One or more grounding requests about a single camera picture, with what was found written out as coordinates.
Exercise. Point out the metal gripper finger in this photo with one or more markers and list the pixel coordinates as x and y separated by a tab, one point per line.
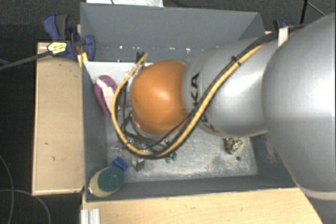
138	164

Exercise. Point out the green and yellow sponge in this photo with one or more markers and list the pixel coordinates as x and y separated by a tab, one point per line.
110	181

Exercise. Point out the blue block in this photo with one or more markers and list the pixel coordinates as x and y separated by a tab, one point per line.
119	162

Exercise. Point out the pale wood flat board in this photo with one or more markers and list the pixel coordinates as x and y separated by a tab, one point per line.
57	123

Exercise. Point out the grey metal bin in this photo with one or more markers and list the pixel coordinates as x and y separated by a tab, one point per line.
162	31

